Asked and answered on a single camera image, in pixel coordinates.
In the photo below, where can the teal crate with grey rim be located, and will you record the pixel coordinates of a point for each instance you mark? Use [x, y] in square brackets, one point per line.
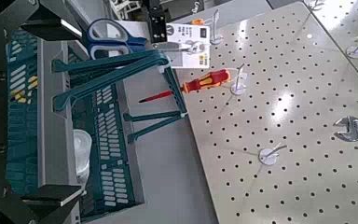
[112, 161]

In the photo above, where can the large beige pegboard panel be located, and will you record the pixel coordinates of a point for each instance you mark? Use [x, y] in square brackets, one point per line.
[307, 109]

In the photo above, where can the clear plastic cup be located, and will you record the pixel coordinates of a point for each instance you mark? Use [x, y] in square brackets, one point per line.
[82, 149]

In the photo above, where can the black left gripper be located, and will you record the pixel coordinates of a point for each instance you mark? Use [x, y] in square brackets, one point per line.
[155, 6]

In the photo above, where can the red and yellow screwdriver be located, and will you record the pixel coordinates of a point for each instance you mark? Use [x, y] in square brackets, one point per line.
[205, 82]

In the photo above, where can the yellow object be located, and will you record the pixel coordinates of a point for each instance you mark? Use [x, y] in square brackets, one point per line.
[32, 81]

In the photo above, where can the blue scissors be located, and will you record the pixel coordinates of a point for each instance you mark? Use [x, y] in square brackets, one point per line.
[186, 34]

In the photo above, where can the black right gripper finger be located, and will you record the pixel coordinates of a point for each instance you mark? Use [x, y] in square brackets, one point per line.
[49, 28]
[52, 194]

